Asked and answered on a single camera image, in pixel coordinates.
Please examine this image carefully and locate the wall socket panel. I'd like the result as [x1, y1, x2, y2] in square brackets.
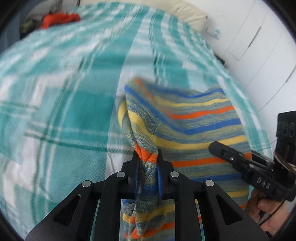
[206, 28, 221, 40]

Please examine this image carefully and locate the striped knit sweater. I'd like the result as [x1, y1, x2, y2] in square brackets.
[116, 78, 251, 240]

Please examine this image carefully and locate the grey checked clothes pile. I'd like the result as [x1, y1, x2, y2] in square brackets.
[20, 15, 44, 39]

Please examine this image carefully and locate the person's right hand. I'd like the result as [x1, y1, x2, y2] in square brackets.
[245, 189, 291, 235]

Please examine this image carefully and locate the cream headboard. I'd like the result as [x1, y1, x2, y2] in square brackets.
[80, 0, 207, 33]

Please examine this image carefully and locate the teal plaid bedspread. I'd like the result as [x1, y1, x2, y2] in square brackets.
[1, 2, 272, 238]

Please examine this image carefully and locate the white wardrobe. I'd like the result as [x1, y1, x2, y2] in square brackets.
[197, 0, 295, 144]

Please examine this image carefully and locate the red garment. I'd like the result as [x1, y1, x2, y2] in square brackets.
[41, 12, 81, 29]

